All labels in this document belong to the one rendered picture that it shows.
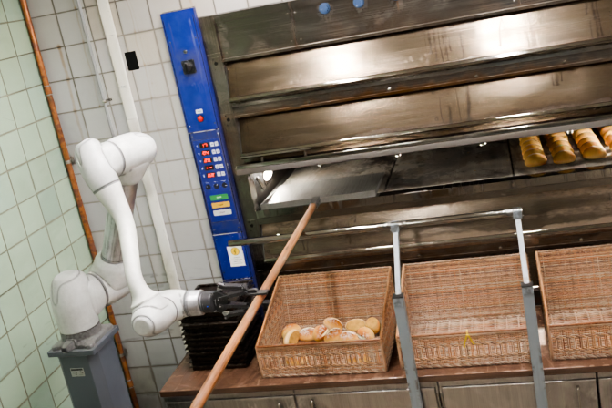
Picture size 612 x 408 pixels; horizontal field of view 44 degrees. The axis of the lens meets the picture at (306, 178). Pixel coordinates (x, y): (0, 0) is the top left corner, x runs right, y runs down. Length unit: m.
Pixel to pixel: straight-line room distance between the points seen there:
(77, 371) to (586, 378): 1.95
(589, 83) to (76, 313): 2.24
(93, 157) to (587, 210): 2.05
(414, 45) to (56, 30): 1.65
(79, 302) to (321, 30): 1.50
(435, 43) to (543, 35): 0.43
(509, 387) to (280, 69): 1.64
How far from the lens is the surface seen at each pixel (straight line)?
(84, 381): 3.15
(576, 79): 3.35
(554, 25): 3.30
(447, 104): 3.33
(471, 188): 3.41
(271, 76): 3.41
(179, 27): 3.48
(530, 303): 2.96
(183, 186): 3.67
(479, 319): 3.53
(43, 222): 3.68
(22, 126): 3.65
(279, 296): 3.63
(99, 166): 2.71
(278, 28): 3.40
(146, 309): 2.54
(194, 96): 3.51
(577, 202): 3.47
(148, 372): 4.19
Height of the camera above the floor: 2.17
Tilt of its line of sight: 14 degrees down
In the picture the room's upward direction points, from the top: 11 degrees counter-clockwise
